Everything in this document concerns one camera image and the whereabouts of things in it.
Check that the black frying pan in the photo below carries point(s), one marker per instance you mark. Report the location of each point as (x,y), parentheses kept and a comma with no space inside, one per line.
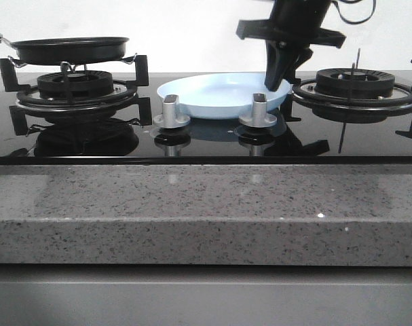
(76,50)

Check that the left black pan support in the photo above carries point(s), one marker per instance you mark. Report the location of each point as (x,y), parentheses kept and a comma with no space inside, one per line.
(28,97)

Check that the silver stove knob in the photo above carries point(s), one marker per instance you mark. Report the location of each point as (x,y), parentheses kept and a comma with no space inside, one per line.
(171,116)
(258,117)

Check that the right gas burner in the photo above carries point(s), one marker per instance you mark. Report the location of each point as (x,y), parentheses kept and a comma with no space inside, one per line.
(359,79)

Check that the black glass cooktop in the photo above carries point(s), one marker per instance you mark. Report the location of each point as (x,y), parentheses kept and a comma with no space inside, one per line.
(303,135)

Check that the black pan support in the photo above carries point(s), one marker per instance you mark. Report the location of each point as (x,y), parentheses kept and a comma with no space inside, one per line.
(391,100)
(28,97)

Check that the light blue plate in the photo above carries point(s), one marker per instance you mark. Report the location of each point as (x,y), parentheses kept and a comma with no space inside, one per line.
(221,96)

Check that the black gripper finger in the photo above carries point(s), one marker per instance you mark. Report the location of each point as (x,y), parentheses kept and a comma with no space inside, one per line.
(280,64)
(299,62)

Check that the right silver stove knob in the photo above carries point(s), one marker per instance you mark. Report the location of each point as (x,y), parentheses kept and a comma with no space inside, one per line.
(258,117)

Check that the gas burner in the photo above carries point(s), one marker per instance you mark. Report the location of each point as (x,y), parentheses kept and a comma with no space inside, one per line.
(82,84)
(359,79)

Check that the left gas burner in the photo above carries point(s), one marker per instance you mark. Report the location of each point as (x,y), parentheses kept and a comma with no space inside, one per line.
(82,84)

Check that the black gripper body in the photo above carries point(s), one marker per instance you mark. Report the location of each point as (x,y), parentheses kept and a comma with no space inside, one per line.
(294,24)

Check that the right black pan support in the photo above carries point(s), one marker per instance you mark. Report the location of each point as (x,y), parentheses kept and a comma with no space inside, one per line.
(391,100)

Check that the left silver stove knob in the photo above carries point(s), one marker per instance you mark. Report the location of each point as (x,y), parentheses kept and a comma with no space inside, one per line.
(171,116)

